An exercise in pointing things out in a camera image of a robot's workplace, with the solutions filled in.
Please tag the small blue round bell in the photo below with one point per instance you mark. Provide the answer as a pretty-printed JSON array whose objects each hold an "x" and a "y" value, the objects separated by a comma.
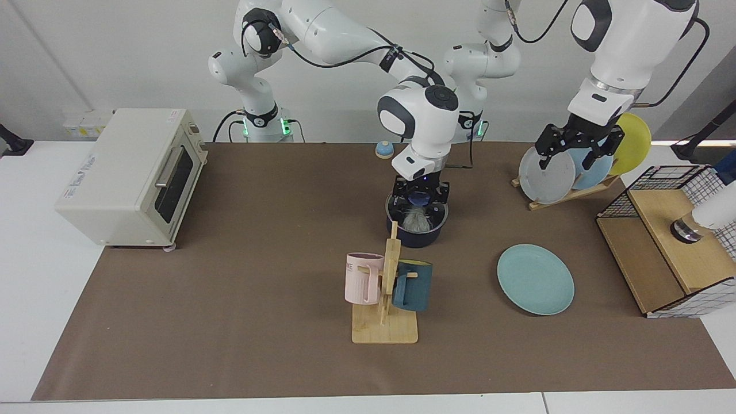
[{"x": 383, "y": 151}]

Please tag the brown table cloth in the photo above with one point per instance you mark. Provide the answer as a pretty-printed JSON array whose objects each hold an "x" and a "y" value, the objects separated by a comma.
[{"x": 287, "y": 259}]

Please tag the black clamp stand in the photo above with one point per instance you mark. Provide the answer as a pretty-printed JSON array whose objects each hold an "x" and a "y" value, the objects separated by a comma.
[{"x": 14, "y": 144}]

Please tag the teal plate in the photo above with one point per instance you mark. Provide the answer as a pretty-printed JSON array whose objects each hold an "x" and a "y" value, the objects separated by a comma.
[{"x": 535, "y": 279}]

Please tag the light blue plate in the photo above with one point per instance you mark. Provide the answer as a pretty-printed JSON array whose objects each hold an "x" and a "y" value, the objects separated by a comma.
[{"x": 595, "y": 177}]

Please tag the wooden cup stand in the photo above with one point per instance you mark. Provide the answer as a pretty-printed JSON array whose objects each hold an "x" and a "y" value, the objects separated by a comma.
[{"x": 385, "y": 330}]

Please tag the grey plate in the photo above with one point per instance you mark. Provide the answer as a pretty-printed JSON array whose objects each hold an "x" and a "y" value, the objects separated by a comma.
[{"x": 546, "y": 181}]

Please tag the pink cup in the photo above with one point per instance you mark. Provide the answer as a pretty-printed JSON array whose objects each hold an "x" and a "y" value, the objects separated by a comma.
[{"x": 359, "y": 284}]

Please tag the dark teal cup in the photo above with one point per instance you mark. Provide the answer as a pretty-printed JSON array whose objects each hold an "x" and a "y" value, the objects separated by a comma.
[{"x": 417, "y": 290}]

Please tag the blue object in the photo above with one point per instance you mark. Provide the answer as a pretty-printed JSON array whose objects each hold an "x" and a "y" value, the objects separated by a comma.
[{"x": 727, "y": 173}]

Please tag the pale toaster oven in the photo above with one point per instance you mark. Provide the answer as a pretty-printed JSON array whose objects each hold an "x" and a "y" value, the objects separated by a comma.
[{"x": 115, "y": 184}]

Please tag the wooden plate rack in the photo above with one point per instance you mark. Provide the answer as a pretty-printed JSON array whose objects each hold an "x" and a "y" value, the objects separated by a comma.
[{"x": 575, "y": 193}]

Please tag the glass lid with blue knob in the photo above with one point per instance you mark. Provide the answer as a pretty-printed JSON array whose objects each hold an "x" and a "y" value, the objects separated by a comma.
[{"x": 420, "y": 201}]

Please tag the black pole stand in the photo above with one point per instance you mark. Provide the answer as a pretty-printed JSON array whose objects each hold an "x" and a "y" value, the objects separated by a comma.
[{"x": 687, "y": 149}]

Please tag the white wall socket strip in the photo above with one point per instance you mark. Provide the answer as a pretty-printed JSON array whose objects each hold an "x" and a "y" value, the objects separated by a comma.
[{"x": 86, "y": 123}]

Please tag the yellow plate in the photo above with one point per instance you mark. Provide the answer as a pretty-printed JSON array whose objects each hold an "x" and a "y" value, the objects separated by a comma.
[{"x": 635, "y": 144}]

